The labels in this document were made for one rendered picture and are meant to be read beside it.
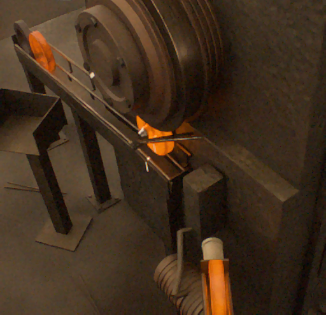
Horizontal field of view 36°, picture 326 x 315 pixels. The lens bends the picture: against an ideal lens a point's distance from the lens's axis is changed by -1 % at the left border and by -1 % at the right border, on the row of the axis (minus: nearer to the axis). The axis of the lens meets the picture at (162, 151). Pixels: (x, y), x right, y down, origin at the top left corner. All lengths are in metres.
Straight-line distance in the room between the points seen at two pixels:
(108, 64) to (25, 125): 0.83
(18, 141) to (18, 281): 0.65
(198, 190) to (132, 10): 0.51
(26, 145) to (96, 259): 0.63
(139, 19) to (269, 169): 0.51
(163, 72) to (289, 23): 0.32
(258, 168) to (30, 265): 1.30
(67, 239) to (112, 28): 1.34
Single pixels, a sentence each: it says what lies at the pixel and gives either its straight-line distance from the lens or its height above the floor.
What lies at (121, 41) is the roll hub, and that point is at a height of 1.22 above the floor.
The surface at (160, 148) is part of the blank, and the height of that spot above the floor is 0.78.
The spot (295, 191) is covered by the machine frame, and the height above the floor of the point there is 0.87.
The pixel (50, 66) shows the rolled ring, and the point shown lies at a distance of 2.25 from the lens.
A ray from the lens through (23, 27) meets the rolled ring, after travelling 2.40.
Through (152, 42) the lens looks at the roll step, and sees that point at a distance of 1.17.
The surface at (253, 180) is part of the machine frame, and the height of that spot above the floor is 0.86.
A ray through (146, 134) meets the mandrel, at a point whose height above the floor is 0.83.
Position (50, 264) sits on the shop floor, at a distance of 2.30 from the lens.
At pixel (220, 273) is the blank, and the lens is 1.24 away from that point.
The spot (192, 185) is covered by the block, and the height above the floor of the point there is 0.80.
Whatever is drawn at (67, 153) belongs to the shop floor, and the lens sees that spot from 2.73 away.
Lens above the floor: 1.84
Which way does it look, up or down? 44 degrees down
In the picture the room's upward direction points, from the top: 7 degrees counter-clockwise
